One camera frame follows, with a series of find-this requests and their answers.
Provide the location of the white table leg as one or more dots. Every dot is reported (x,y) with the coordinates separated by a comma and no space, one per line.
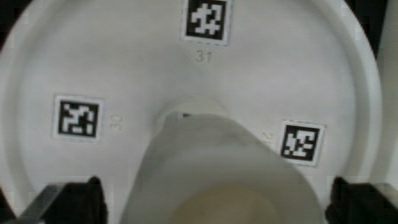
(213,179)

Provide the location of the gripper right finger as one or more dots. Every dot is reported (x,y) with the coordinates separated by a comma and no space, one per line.
(359,205)

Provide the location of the white round table top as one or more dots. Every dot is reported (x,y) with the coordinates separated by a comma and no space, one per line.
(112,61)

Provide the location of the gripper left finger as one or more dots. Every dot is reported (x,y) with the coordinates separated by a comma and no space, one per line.
(67,204)

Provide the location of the white frame right rail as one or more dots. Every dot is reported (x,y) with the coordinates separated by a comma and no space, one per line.
(385,164)

